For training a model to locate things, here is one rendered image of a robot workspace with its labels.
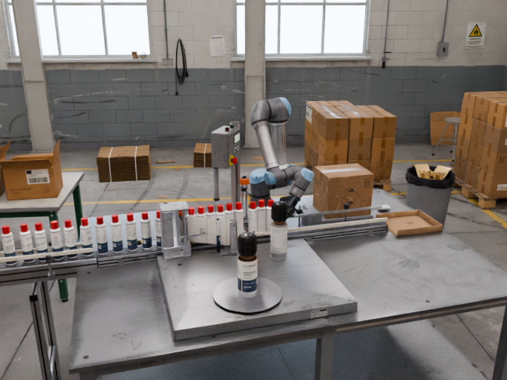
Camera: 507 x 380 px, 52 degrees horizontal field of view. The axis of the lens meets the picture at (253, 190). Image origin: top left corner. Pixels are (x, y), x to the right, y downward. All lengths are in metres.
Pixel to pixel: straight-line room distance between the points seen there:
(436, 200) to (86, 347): 3.61
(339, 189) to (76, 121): 5.75
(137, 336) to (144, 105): 6.15
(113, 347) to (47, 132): 6.47
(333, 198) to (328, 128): 2.82
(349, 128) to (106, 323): 4.28
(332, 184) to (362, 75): 5.27
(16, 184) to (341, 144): 3.54
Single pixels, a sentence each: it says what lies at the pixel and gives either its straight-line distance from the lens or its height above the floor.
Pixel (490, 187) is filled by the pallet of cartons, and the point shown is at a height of 0.26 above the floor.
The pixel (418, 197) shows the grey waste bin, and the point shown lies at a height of 0.42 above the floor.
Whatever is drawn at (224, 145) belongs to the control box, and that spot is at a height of 1.41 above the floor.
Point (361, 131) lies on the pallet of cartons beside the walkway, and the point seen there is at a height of 0.73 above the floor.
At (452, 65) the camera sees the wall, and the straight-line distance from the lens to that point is 8.82.
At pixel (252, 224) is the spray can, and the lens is 2.87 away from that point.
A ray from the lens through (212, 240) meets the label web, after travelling 2.74.
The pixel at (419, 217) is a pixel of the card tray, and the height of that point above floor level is 0.83.
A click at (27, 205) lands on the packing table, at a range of 3.96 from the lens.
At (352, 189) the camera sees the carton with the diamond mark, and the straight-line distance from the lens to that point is 3.25.
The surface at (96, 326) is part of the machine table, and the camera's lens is 2.35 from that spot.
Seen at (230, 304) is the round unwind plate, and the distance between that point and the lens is 2.28.
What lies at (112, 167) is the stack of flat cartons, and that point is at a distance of 6.72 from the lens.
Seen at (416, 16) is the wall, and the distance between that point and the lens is 8.53.
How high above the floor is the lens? 2.10
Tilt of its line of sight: 20 degrees down
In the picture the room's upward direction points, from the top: straight up
